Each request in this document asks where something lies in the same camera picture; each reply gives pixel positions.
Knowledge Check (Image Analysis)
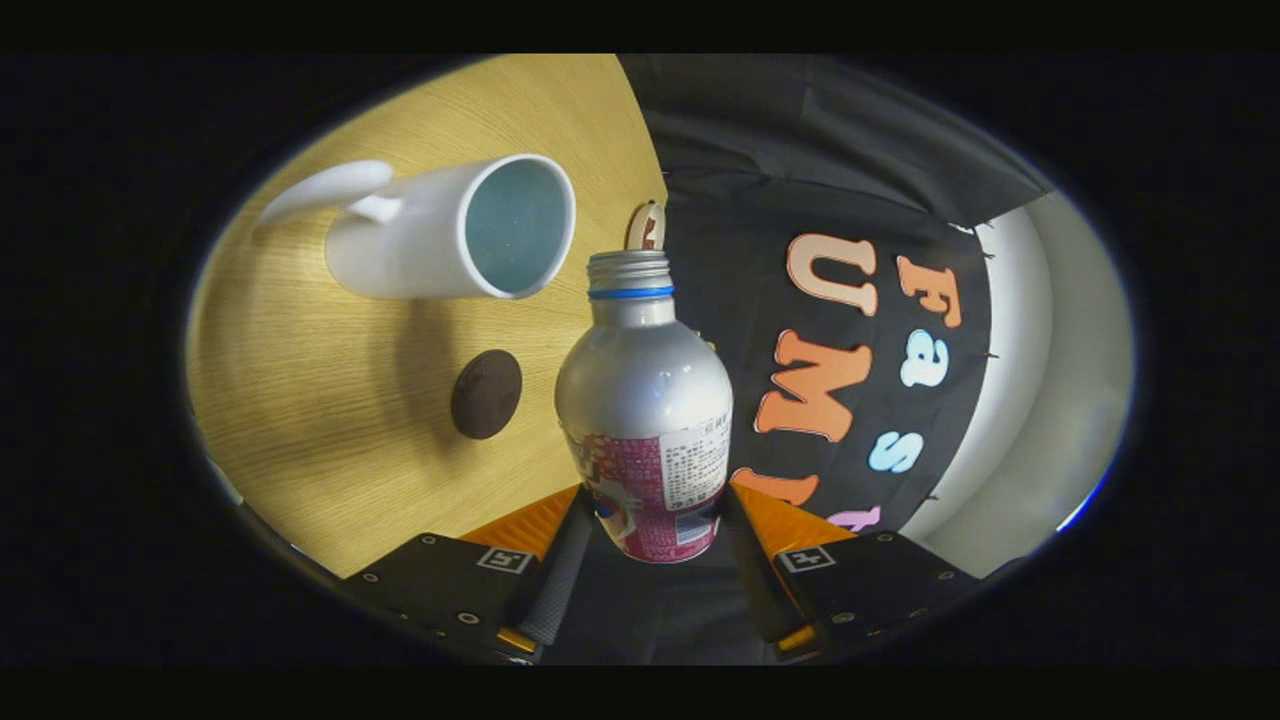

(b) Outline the white oval plate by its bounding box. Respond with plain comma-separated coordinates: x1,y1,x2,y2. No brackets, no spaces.
625,200,668,251

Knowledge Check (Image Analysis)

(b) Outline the white cup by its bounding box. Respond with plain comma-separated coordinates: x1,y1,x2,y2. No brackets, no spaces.
255,153,578,301

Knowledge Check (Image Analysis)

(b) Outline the silver juice bottle red label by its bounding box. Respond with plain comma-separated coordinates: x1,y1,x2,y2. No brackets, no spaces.
554,250,735,564

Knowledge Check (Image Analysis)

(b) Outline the dark brown round coaster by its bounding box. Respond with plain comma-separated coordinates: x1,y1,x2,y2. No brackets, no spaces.
450,349,523,441

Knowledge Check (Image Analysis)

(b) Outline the wooden table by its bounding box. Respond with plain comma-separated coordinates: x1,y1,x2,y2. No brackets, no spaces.
185,55,669,579

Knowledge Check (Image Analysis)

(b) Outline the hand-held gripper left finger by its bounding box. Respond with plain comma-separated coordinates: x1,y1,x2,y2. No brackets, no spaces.
342,485,593,664

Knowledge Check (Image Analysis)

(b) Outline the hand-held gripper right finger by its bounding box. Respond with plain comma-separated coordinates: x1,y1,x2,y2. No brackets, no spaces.
722,483,981,657

